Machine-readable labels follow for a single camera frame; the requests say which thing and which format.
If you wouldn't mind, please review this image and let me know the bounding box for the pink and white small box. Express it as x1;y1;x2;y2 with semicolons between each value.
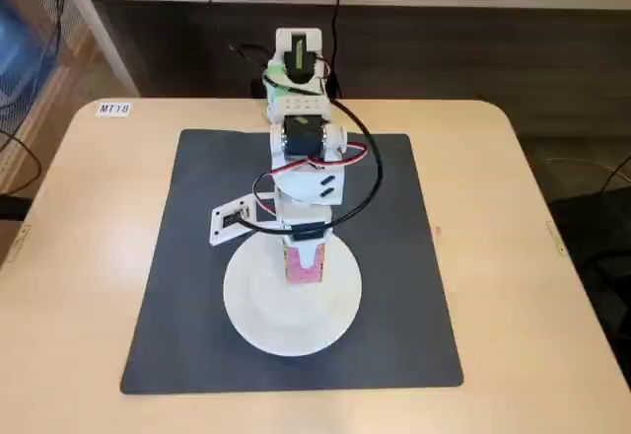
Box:
282;237;328;288

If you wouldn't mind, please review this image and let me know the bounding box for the blue plastic container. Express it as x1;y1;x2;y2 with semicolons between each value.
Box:
0;0;46;106

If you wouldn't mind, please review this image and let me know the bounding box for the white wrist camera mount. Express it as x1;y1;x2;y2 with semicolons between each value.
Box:
208;195;266;249

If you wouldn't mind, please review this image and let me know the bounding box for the beige desk with dark panel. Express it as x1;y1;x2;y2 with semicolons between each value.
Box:
65;0;631;135

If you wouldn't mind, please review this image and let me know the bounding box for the white MT18 label sticker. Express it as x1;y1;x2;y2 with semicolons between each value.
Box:
95;101;133;119

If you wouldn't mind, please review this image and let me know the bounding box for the thin black cable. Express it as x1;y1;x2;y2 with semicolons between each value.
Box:
48;0;70;68

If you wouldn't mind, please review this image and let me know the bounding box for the red white black servo wire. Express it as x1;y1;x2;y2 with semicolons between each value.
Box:
251;143;370;204

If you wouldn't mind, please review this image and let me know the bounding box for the small table edge sticker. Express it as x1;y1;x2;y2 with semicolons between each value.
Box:
5;223;33;263
544;219;569;257

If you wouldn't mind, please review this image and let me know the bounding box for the white round dish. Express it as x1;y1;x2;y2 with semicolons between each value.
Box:
223;229;364;358

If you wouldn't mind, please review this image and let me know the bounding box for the dark grey mat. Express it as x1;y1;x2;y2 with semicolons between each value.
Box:
119;128;465;397

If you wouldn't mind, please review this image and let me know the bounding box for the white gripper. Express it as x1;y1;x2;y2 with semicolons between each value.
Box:
272;157;346;270

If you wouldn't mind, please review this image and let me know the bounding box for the black power cable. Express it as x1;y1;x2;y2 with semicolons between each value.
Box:
321;0;344;101

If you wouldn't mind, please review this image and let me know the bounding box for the black chair base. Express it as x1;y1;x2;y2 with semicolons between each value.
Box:
547;190;631;356

